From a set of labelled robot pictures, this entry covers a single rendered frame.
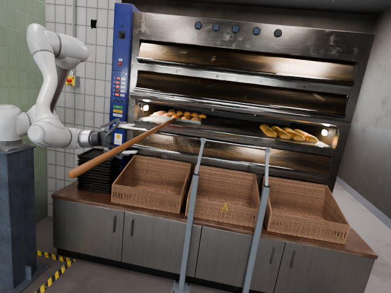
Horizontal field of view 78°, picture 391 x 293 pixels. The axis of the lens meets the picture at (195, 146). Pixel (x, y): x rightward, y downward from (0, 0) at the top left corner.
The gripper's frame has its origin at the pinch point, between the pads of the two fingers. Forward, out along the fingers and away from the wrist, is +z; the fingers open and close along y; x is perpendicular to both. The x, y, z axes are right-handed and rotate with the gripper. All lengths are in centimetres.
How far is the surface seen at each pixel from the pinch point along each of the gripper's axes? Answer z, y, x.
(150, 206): -13, 65, -53
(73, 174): -5.0, 3.2, 40.4
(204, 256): 29, 101, -46
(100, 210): -52, 67, -48
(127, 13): -39, -86, -106
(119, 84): -51, -28, -104
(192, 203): 21, 56, -42
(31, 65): -125, -45, -92
